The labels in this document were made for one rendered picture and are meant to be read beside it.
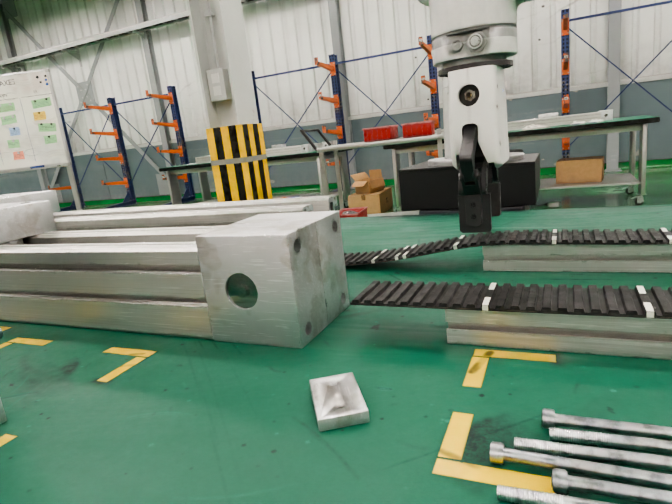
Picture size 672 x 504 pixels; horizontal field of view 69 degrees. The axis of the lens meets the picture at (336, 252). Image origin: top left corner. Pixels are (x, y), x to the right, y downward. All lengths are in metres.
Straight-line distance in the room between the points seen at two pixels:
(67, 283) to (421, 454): 0.41
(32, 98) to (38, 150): 0.54
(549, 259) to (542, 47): 7.62
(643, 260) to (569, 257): 0.06
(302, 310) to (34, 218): 0.42
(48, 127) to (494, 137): 5.84
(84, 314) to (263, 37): 9.09
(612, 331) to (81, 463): 0.34
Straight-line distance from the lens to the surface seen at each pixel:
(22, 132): 6.34
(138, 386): 0.40
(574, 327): 0.37
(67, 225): 0.87
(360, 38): 8.72
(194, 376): 0.40
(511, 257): 0.56
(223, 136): 3.90
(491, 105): 0.51
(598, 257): 0.56
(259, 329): 0.42
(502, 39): 0.53
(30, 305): 0.63
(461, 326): 0.39
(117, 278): 0.51
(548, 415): 0.29
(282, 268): 0.38
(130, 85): 11.55
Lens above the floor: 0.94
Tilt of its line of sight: 13 degrees down
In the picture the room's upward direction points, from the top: 7 degrees counter-clockwise
